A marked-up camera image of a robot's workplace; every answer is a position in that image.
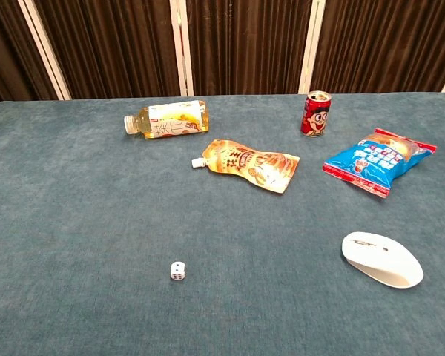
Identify blue snack bag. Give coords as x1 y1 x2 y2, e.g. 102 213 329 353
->
322 127 438 200

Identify yellow tea plastic bottle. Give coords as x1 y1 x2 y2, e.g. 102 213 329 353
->
123 99 211 141

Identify red cartoon drink can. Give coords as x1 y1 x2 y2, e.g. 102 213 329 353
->
300 90 333 139

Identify white computer mouse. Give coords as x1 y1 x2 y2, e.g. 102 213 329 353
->
341 231 425 289

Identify dark brown pleated curtain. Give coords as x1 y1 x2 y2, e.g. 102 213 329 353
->
0 0 445 107

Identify white die with dots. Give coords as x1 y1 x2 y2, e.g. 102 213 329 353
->
170 261 187 282

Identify teal table cloth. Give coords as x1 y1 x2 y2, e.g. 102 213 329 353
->
0 92 445 356

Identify orange spouted drink pouch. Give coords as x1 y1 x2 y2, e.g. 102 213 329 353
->
191 139 301 194

